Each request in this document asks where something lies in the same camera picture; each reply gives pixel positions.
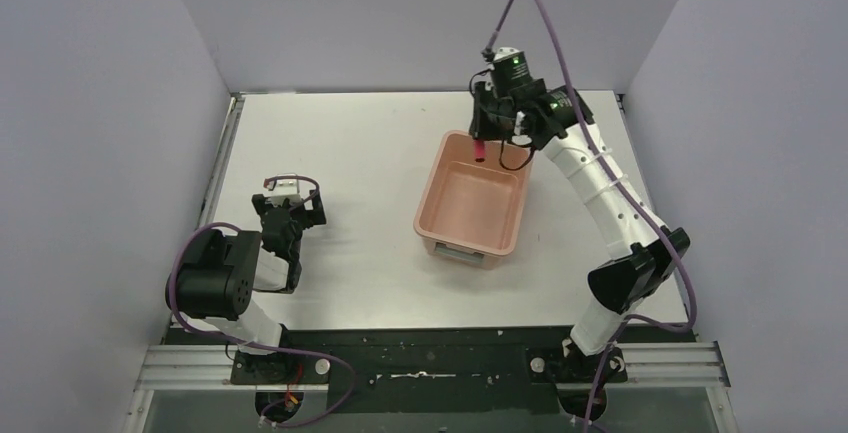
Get red handled screwdriver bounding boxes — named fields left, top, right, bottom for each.
left=473, top=139, right=486, bottom=163

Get left side aluminium rail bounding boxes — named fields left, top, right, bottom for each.
left=197, top=93, right=245, bottom=227

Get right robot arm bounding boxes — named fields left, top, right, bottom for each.
left=469, top=47, right=690, bottom=382

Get aluminium front rail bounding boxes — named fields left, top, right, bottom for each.
left=135, top=342, right=730, bottom=392

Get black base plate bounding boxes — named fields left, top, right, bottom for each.
left=164, top=326, right=693, bottom=422

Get purple cable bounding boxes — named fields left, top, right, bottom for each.
left=166, top=174, right=357, bottom=430
left=482, top=0, right=698, bottom=433

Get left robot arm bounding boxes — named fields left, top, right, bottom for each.
left=165, top=188, right=327, bottom=356

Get aluminium rail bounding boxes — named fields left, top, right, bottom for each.
left=135, top=342, right=730, bottom=392
left=197, top=93, right=245, bottom=227

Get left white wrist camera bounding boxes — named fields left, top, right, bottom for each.
left=264, top=175, right=302, bottom=207

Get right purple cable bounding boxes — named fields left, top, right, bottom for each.
left=482, top=0, right=698, bottom=433

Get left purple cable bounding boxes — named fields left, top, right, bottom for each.
left=166, top=174, right=357, bottom=430

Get pink plastic bin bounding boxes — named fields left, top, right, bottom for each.
left=413, top=130, right=532, bottom=269

